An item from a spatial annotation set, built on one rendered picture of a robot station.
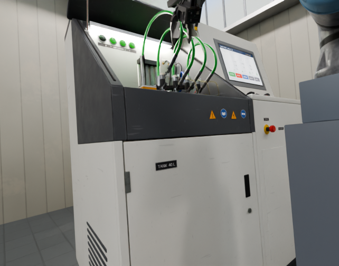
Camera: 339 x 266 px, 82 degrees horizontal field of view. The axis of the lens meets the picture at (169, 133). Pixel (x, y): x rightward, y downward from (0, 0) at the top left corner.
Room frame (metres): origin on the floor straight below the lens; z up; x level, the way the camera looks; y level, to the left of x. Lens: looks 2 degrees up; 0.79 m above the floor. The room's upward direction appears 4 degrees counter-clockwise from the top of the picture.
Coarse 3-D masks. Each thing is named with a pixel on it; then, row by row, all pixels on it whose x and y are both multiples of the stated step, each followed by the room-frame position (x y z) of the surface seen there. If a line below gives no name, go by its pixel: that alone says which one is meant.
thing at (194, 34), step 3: (186, 24) 0.79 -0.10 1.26; (189, 24) 0.79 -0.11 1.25; (192, 24) 0.78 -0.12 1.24; (186, 27) 0.80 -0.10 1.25; (189, 27) 0.80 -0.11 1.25; (192, 27) 0.79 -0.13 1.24; (189, 30) 0.81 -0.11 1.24; (192, 30) 0.80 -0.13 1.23; (186, 33) 0.83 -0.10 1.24; (189, 33) 0.82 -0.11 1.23; (192, 33) 0.81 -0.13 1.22; (195, 33) 0.79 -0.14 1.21; (189, 36) 0.83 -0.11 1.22; (192, 36) 0.82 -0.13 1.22; (195, 36) 0.80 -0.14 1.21; (189, 39) 0.84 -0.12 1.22; (189, 42) 0.85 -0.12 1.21
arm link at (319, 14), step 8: (304, 0) 0.36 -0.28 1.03; (312, 0) 0.35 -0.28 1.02; (320, 0) 0.34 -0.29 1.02; (328, 0) 0.33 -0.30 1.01; (336, 0) 0.33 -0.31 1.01; (312, 8) 0.37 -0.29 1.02; (320, 8) 0.36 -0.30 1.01; (328, 8) 0.35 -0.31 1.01; (336, 8) 0.35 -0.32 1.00; (312, 16) 0.42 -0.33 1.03; (320, 16) 0.39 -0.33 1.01; (328, 16) 0.38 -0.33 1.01; (336, 16) 0.38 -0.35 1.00; (328, 24) 0.42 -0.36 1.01; (336, 24) 0.41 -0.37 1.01
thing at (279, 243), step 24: (216, 72) 1.20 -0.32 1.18; (264, 72) 1.56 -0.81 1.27; (264, 120) 0.99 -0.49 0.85; (288, 120) 1.14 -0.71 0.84; (264, 144) 0.98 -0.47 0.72; (264, 168) 0.97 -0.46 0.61; (264, 192) 0.96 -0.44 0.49; (288, 192) 1.09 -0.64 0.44; (264, 216) 0.95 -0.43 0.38; (288, 216) 1.08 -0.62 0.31; (288, 240) 1.07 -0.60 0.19; (288, 264) 1.14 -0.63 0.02
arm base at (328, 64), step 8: (328, 40) 0.45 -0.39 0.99; (336, 40) 0.43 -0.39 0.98; (320, 48) 0.48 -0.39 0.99; (328, 48) 0.45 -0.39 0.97; (336, 48) 0.43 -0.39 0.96; (320, 56) 0.48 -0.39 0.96; (328, 56) 0.44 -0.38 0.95; (336, 56) 0.42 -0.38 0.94; (320, 64) 0.47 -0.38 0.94; (328, 64) 0.44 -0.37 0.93; (336, 64) 0.42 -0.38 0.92; (320, 72) 0.46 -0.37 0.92; (328, 72) 0.44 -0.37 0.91; (336, 72) 0.42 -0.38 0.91
